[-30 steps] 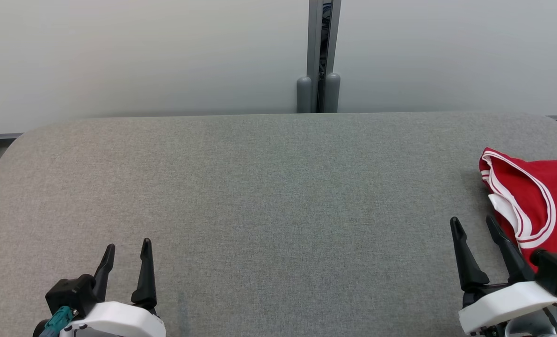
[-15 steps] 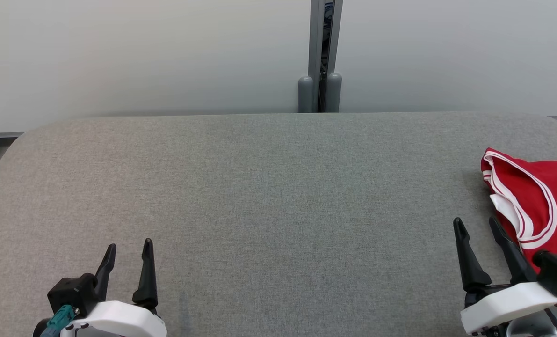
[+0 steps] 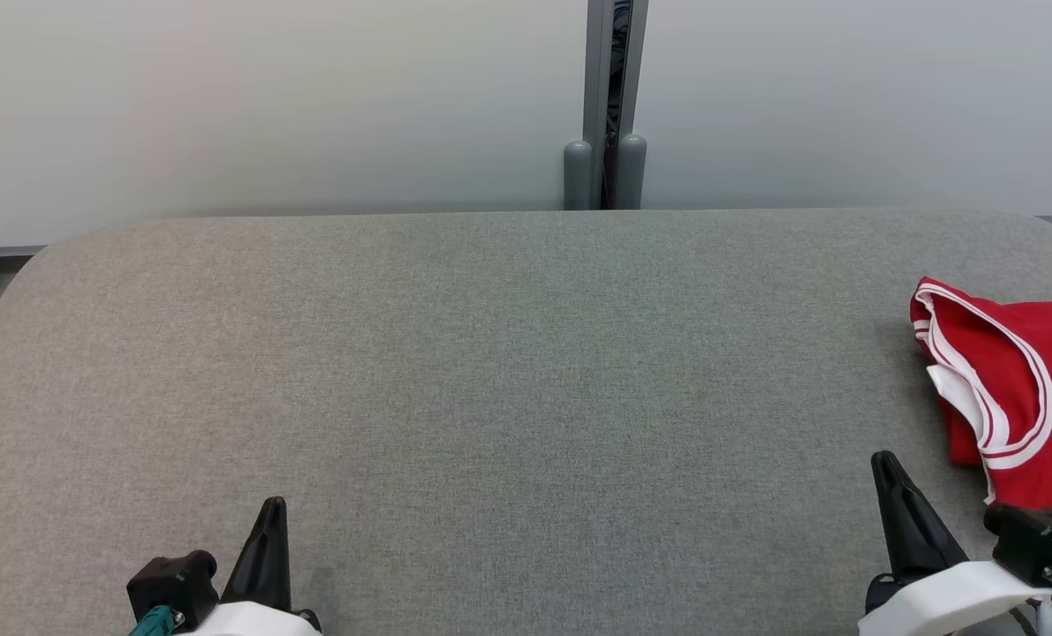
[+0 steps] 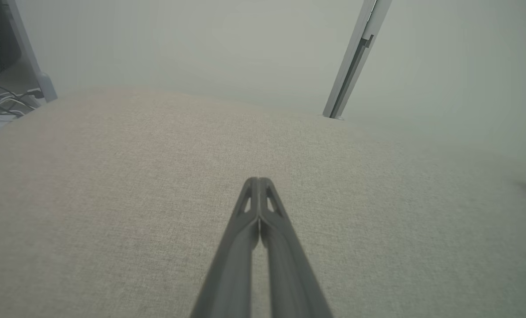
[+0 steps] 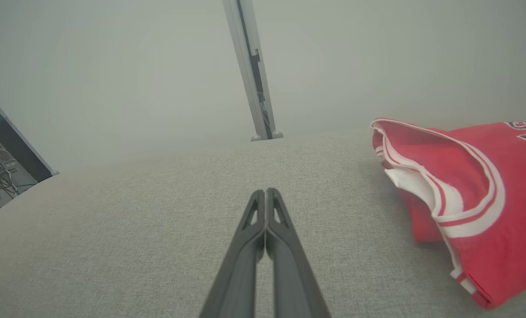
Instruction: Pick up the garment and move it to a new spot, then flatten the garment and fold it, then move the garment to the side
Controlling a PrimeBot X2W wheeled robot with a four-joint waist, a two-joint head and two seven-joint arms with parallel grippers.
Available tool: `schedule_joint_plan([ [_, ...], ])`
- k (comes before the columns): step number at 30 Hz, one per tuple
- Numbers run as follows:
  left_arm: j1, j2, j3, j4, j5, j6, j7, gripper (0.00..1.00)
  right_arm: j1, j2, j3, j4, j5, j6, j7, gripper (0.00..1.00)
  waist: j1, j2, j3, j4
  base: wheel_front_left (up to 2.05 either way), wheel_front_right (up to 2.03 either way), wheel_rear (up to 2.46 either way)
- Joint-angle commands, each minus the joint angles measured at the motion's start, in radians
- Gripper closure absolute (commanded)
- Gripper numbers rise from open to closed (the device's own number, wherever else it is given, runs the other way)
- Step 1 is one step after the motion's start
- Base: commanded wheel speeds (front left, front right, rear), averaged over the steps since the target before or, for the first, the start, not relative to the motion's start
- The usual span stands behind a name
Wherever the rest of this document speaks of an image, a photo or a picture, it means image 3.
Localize grey partition post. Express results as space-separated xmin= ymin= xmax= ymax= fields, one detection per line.
xmin=563 ymin=0 xmax=649 ymax=212

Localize left arm cable teal plug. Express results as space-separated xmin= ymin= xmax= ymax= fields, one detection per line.
xmin=127 ymin=604 xmax=178 ymax=636

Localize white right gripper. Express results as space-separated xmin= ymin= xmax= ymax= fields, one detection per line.
xmin=858 ymin=450 xmax=1052 ymax=636

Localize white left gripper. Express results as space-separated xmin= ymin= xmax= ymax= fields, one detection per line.
xmin=176 ymin=496 xmax=324 ymax=636

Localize red white sports shirt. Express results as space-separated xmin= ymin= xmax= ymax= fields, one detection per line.
xmin=909 ymin=276 xmax=1052 ymax=511

